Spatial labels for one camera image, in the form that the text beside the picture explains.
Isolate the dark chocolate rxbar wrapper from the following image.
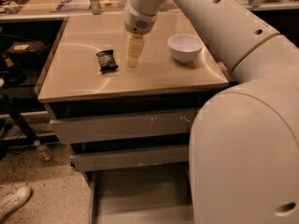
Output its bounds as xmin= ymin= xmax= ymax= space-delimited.
xmin=96 ymin=49 xmax=118 ymax=73

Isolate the white ceramic bowl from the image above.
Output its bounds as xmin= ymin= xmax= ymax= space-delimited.
xmin=167 ymin=34 xmax=204 ymax=63

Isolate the open bottom grey drawer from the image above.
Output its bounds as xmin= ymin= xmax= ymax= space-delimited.
xmin=89 ymin=162 xmax=194 ymax=224

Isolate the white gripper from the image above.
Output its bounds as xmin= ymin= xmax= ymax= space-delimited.
xmin=123 ymin=2 xmax=158 ymax=71

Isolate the clear plastic bottle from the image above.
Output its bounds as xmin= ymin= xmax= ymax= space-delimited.
xmin=34 ymin=140 xmax=52 ymax=161

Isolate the middle grey drawer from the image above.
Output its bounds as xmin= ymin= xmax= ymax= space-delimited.
xmin=71 ymin=144 xmax=188 ymax=172

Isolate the black bag with tag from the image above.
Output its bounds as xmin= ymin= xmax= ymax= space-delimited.
xmin=5 ymin=40 xmax=48 ymax=66

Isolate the white shoe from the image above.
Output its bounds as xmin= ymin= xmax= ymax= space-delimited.
xmin=0 ymin=187 xmax=32 ymax=221

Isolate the grey drawer cabinet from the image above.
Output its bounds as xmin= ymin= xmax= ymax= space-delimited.
xmin=34 ymin=10 xmax=230 ymax=224

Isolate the top grey drawer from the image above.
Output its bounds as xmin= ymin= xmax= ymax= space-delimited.
xmin=50 ymin=108 xmax=196 ymax=144

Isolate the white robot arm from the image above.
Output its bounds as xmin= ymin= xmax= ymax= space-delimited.
xmin=124 ymin=0 xmax=299 ymax=224

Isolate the black tripod stand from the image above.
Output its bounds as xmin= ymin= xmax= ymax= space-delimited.
xmin=0 ymin=95 xmax=40 ymax=147

